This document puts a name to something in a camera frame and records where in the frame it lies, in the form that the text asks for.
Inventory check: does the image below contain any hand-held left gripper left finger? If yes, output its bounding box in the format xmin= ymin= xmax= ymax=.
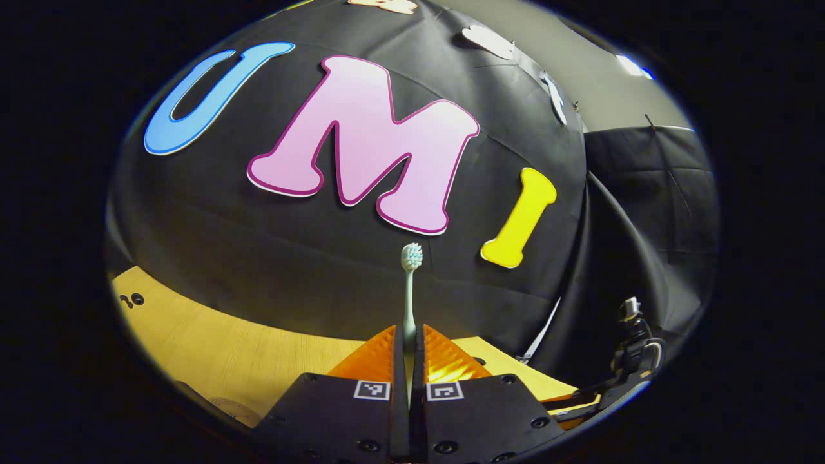
xmin=255 ymin=325 xmax=411 ymax=463

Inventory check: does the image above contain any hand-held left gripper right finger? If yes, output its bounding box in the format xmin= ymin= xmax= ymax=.
xmin=412 ymin=324 xmax=569 ymax=463

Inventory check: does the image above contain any round brown coaster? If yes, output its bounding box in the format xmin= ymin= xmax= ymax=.
xmin=208 ymin=396 xmax=262 ymax=427

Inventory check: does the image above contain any pale green toothbrush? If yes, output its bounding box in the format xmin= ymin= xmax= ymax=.
xmin=400 ymin=242 xmax=424 ymax=407

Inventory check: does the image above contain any wooden desktop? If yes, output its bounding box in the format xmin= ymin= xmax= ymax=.
xmin=111 ymin=266 xmax=581 ymax=429

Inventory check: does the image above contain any white strap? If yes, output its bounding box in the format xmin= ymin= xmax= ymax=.
xmin=519 ymin=296 xmax=563 ymax=363

